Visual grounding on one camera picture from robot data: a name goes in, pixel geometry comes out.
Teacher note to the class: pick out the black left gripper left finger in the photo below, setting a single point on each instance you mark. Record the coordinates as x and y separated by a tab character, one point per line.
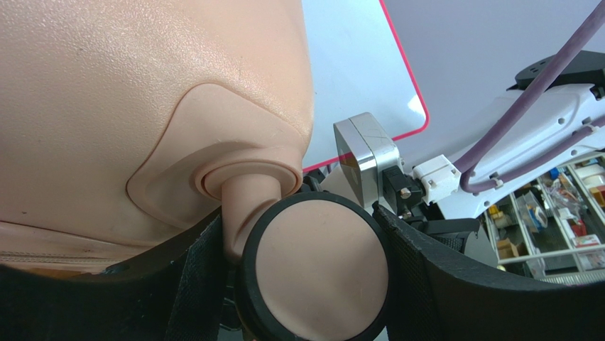
173	291

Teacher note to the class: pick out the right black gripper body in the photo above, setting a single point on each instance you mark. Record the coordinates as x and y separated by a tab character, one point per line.
425	222

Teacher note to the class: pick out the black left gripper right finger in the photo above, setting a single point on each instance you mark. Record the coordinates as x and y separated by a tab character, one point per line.
441	294

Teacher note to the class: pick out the pink suitcase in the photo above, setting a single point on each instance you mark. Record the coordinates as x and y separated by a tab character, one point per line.
126	123

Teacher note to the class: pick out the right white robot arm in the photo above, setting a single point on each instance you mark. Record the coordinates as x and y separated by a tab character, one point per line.
536	124

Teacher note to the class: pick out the white board pink edge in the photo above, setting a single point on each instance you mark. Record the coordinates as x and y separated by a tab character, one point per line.
358	65

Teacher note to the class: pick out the shelf with parts bins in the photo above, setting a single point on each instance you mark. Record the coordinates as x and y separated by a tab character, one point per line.
552	228

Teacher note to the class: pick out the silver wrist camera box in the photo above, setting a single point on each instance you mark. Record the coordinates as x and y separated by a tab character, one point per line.
365	151

